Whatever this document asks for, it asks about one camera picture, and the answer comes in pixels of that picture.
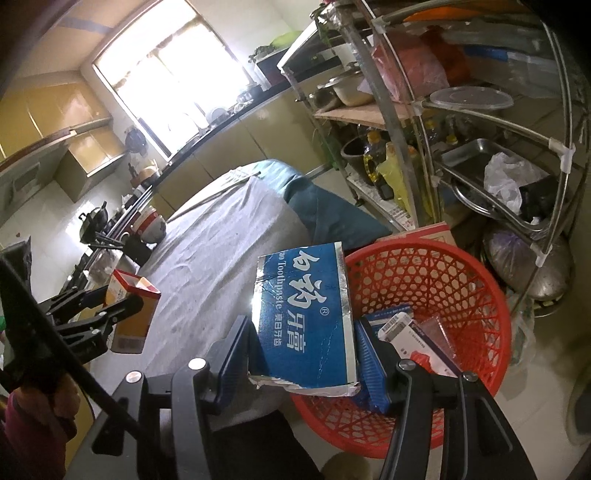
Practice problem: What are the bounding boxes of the black chopstick holder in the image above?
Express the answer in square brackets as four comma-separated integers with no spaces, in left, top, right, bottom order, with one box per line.
[122,233,154,267]

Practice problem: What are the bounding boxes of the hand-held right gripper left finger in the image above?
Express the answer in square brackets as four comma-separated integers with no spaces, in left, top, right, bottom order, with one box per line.
[65,315,254,480]

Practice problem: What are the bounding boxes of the yellow kitchen counter cabinets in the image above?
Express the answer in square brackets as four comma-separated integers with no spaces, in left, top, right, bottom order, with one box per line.
[152,83,334,218]

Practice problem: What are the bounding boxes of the metal rack with wooden shelf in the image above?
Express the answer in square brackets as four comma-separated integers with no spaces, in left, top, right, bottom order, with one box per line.
[277,18,435,232]

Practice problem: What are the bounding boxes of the newspaper shelf liner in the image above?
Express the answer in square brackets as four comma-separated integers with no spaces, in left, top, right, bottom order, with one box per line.
[346,173,417,232]

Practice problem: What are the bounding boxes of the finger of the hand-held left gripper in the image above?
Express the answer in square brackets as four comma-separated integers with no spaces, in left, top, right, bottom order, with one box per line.
[39,281,114,320]
[54,294,145,366]

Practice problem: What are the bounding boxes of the white box with red print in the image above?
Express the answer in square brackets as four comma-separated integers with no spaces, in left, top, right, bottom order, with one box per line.
[378,311,463,377]

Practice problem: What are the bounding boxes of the red plastic mesh basket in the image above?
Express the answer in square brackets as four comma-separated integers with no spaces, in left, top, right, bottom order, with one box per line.
[288,242,513,460]

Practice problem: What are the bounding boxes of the black item in tray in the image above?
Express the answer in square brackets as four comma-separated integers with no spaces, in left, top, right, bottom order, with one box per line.
[519,178,562,223]

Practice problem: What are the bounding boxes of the person's dark trousers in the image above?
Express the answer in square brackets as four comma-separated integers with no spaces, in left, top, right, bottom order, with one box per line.
[203,406,325,480]

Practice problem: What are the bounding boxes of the red plastic bag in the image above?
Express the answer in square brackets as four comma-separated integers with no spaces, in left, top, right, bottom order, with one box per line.
[372,25,472,105]

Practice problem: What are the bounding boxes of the tan fluffy slipper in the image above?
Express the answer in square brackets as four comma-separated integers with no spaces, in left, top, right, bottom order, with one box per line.
[321,452,373,480]

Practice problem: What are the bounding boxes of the clear storage boxes blue lid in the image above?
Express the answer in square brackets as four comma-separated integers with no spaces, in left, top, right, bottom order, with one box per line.
[462,44,562,100]

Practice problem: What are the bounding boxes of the green plastic bottle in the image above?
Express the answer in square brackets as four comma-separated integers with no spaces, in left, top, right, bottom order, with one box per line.
[318,131,341,172]

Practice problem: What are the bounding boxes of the steel tray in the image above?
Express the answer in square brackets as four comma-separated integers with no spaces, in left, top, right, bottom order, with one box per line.
[436,138,562,232]

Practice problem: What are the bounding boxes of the orange tray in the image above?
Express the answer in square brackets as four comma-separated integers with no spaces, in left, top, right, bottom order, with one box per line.
[402,0,523,24]

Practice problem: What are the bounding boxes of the white plastic bag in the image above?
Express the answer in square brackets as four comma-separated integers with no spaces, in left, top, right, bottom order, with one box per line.
[483,152,550,213]

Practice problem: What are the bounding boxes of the steel pot with lid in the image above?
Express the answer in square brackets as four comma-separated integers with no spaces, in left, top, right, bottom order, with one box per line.
[332,65,376,107]

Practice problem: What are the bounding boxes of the cooking oil bottle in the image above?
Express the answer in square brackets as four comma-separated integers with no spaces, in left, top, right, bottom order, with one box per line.
[362,129,393,202]

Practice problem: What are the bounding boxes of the window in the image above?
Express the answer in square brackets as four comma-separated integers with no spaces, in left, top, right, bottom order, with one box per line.
[91,0,274,160]

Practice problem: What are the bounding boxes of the yellow upper cabinets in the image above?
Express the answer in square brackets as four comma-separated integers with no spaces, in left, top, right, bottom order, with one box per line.
[0,69,114,162]

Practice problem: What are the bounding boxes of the range hood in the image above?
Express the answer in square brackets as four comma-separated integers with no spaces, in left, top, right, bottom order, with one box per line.
[0,152,66,204]

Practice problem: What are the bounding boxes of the small red-topped carton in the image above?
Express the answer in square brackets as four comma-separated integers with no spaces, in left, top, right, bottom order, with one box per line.
[105,270,163,356]

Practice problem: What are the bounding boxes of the black wok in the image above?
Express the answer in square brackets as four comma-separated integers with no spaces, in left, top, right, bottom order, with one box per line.
[78,206,112,243]

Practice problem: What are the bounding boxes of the small yellow wall cabinet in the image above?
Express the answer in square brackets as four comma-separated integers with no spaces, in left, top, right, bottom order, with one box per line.
[60,124,128,179]

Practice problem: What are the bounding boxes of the green bag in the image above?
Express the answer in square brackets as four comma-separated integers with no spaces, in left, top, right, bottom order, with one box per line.
[270,30,301,49]

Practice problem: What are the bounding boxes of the stack of red-banded bowls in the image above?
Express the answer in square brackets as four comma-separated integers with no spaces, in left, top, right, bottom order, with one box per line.
[137,208,168,244]

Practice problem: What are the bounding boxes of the person's left forearm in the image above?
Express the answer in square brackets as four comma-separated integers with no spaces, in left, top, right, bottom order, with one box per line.
[0,394,77,468]

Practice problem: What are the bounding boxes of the purple plastic bag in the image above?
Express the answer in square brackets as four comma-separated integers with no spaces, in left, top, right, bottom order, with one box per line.
[487,228,541,278]

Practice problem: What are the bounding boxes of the black microwave oven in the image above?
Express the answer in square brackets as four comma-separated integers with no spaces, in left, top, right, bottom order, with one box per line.
[254,44,302,89]

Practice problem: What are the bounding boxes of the yellow plastic bag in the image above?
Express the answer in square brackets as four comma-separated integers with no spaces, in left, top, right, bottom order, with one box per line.
[376,143,437,223]

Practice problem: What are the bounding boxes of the long pale wooden stick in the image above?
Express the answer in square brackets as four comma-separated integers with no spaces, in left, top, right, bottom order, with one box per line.
[177,170,263,217]

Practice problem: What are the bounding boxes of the black cable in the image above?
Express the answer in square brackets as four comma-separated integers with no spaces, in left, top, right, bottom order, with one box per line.
[0,258,142,437]

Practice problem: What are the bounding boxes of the grey tablecloth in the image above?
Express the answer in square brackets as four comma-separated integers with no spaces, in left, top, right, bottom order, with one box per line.
[83,173,325,416]

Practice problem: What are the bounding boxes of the blue toothpaste box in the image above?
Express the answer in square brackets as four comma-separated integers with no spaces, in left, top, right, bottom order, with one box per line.
[248,241,362,399]

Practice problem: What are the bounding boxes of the black bucket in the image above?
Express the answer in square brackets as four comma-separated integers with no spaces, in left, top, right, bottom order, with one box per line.
[339,136,370,179]

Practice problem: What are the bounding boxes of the blue table cover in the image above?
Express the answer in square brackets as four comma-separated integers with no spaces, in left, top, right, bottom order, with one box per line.
[240,158,394,253]

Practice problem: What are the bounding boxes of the steel basin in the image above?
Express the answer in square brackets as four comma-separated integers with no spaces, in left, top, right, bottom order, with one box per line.
[482,231,574,317]

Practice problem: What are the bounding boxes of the person's left hand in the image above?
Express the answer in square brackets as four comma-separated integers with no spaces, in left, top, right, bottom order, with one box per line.
[8,375,82,440]

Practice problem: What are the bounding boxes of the glass lidded pot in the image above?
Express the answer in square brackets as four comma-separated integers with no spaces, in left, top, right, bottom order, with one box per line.
[308,83,343,112]

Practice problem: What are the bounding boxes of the steel wire corner rack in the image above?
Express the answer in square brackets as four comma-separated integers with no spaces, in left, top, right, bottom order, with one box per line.
[351,0,579,306]

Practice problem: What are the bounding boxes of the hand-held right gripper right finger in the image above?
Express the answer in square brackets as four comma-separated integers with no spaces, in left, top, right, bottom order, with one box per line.
[355,318,541,480]

